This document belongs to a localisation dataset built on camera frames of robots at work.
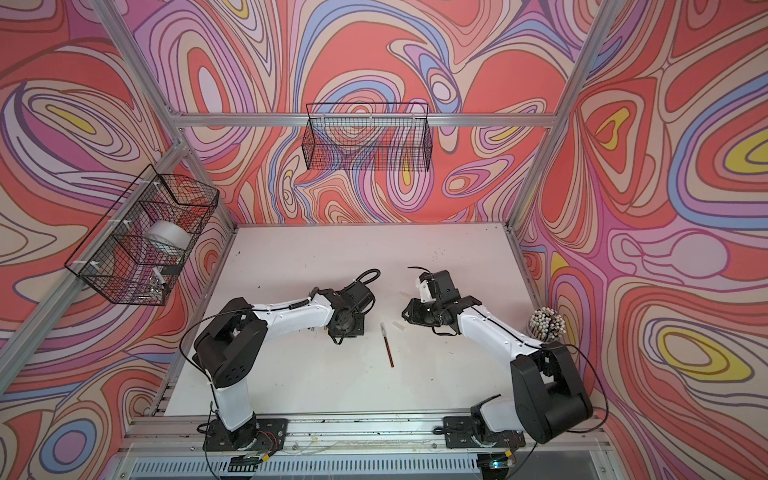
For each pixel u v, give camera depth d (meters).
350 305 0.69
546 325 0.72
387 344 0.88
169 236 0.74
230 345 0.48
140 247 0.79
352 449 0.73
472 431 0.69
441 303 0.67
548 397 0.42
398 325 0.93
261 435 0.72
